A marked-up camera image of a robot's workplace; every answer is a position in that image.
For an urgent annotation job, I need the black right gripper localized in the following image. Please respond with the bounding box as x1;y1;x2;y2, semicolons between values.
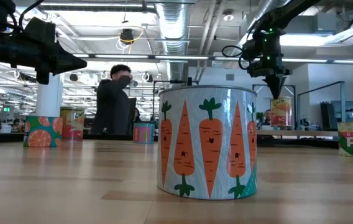
247;57;291;100

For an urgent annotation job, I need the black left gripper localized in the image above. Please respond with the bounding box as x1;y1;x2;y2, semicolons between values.
14;40;88;85

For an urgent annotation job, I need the tall corn label can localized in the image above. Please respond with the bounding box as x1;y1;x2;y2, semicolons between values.
270;96;293;127
60;106;86;141

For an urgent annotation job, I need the orange slice print can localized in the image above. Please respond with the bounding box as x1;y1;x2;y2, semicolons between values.
23;116;64;148

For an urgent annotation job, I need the pink teal striped can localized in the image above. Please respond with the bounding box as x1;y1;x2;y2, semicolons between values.
132;122;155;144

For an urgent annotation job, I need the wooden shelf board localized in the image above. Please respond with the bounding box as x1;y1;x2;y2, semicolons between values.
256;129;339;138

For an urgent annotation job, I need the person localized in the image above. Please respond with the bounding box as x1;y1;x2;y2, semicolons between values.
259;109;272;128
91;64;137;136

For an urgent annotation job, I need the white building column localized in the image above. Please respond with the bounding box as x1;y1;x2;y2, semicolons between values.
35;73;65;118

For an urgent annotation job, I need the bright ceiling light panel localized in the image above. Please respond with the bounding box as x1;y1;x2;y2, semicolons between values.
278;19;353;47

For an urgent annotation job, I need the dark equipment cabinet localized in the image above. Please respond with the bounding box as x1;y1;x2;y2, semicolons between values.
320;100;353;131

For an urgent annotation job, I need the carrot print can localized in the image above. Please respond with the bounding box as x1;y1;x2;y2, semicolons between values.
157;85;258;200

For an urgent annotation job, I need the long ceiling light bar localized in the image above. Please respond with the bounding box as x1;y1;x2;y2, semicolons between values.
72;54;353;65

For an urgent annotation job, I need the black metal frame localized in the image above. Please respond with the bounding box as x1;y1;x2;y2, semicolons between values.
252;83;297;130
152;77;199;125

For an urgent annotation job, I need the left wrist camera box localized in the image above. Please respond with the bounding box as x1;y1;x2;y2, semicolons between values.
23;17;56;44

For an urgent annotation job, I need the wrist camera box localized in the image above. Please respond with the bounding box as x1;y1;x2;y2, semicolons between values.
241;39;260;62
23;17;56;44

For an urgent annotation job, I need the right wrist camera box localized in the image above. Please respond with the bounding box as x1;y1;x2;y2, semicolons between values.
241;39;260;62

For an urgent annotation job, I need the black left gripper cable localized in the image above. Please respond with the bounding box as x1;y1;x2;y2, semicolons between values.
19;0;45;27

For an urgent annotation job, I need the black ceiling cable reel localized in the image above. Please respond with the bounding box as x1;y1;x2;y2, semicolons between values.
119;28;135;45

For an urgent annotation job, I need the grey metal frame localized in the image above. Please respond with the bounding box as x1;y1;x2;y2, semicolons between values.
296;80;347;131

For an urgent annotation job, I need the silver ventilation duct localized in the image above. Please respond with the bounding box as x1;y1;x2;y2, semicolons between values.
155;0;190;82

